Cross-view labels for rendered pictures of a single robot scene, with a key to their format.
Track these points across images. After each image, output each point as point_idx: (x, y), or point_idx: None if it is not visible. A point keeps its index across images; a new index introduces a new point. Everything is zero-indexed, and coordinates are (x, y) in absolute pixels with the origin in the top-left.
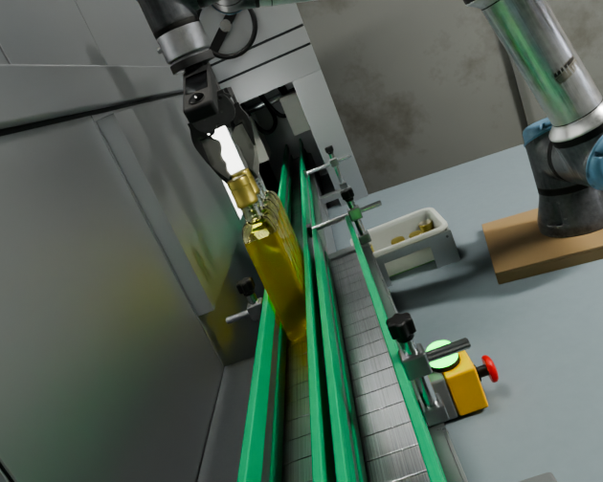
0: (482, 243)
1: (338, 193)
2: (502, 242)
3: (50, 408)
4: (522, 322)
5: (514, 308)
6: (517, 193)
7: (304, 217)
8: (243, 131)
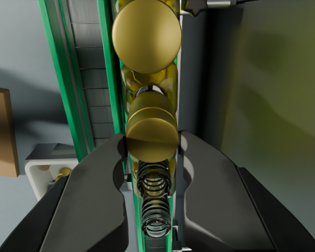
0: (20, 155)
1: None
2: None
3: None
4: None
5: None
6: None
7: (136, 212)
8: (59, 224)
